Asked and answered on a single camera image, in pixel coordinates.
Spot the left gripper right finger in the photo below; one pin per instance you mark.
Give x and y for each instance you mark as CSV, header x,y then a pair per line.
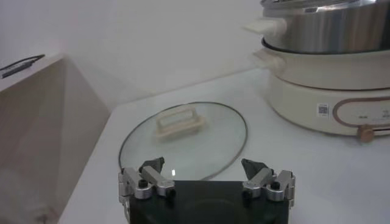
x,y
259,181

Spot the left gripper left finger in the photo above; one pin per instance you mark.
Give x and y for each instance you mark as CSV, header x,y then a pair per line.
x,y
158,182

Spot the stainless steel steamer pot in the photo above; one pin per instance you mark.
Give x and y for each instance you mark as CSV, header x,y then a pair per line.
x,y
320,33

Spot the cream electric cooker base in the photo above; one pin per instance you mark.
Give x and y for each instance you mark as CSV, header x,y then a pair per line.
x,y
298,103

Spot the white side table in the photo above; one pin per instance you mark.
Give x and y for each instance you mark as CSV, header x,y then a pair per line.
x,y
36,137

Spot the grey USB hub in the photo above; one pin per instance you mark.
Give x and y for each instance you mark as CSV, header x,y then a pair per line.
x,y
18,69

